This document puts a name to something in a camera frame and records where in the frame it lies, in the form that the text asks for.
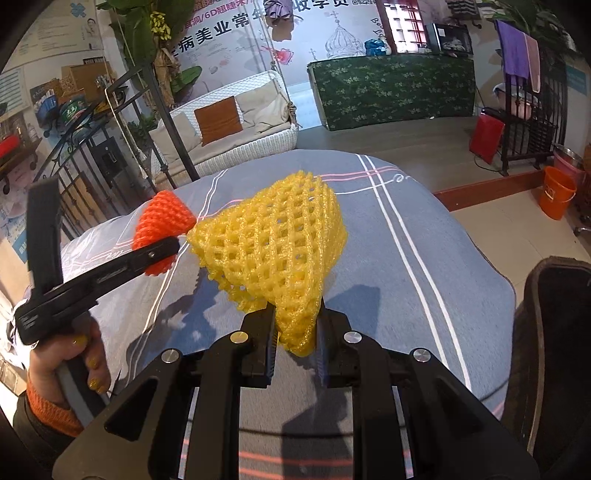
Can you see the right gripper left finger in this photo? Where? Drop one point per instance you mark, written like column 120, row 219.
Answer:
column 179, row 418

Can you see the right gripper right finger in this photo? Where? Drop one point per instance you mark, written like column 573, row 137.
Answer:
column 412, row 417

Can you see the yellow foam fruit net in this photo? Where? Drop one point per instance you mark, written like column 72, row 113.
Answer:
column 276, row 248

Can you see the orange sleeve forearm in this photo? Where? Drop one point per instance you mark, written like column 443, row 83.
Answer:
column 44, row 428

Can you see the black trash bin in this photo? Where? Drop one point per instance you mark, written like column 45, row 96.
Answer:
column 547, row 405

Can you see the left hand yellow nails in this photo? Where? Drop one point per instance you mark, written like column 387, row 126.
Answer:
column 51, row 355

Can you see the blue striped bed sheet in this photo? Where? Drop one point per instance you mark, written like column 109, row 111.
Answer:
column 410, row 276

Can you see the brown cushion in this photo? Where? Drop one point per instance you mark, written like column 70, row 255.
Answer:
column 218, row 120

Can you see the orange plastic bucket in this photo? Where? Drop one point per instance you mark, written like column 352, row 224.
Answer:
column 558, row 190

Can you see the white wicker swing sofa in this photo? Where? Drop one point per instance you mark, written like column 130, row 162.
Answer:
column 248, row 119

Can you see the large green banana plant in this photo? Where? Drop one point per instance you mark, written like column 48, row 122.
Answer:
column 147, row 29

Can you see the red bag on floor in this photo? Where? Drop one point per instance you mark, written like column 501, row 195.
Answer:
column 486, row 137

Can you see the black metal rack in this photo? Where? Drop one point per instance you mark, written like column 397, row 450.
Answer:
column 534, row 122

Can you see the green patterned covered table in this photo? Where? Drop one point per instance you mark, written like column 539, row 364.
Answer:
column 359, row 91

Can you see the purple towel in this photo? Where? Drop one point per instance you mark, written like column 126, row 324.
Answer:
column 515, row 56

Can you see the small television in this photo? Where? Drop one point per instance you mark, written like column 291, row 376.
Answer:
column 449, row 39

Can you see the pink towel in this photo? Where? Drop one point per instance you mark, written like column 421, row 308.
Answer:
column 534, row 63

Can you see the potted green plant right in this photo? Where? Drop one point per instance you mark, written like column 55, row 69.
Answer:
column 537, row 21

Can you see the red phone booth cabinet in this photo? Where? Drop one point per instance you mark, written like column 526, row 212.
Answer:
column 403, row 25

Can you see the black iron bed frame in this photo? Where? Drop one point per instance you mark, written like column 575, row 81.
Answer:
column 106, row 163

